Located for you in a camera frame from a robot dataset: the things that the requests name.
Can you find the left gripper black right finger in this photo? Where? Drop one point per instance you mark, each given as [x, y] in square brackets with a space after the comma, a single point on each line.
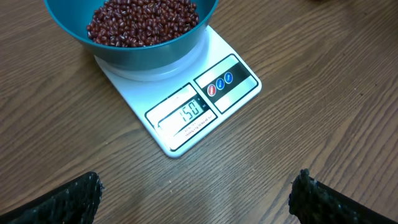
[313, 202]

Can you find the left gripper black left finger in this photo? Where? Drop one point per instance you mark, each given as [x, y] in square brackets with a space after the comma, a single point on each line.
[77, 201]

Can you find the white digital kitchen scale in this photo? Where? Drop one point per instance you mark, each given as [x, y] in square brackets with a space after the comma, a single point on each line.
[181, 103]

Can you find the red beans in bowl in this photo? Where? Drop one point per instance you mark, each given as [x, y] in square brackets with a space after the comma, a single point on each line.
[140, 23]

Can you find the blue bowl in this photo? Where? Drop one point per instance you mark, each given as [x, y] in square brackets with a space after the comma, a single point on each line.
[74, 15]

